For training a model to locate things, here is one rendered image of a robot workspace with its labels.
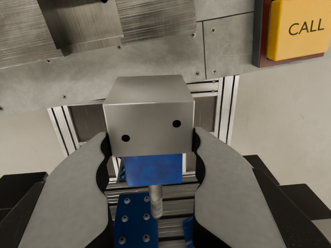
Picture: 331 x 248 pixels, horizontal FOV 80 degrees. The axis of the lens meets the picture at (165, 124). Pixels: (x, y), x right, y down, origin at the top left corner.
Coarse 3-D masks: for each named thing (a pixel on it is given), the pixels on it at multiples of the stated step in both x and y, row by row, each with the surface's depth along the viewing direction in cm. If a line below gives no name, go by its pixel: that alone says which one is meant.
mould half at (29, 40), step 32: (0, 0) 14; (32, 0) 14; (128, 0) 14; (160, 0) 14; (192, 0) 14; (0, 32) 15; (32, 32) 15; (128, 32) 15; (160, 32) 15; (192, 32) 16; (0, 64) 16
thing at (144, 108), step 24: (120, 96) 11; (144, 96) 11; (168, 96) 11; (192, 96) 11; (120, 120) 11; (144, 120) 11; (168, 120) 11; (192, 120) 11; (120, 144) 12; (144, 144) 12; (168, 144) 12; (144, 168) 15; (168, 168) 15
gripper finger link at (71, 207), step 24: (96, 144) 11; (72, 168) 9; (96, 168) 9; (48, 192) 8; (72, 192) 8; (96, 192) 8; (48, 216) 7; (72, 216) 7; (96, 216) 7; (24, 240) 6; (48, 240) 6; (72, 240) 6; (96, 240) 6
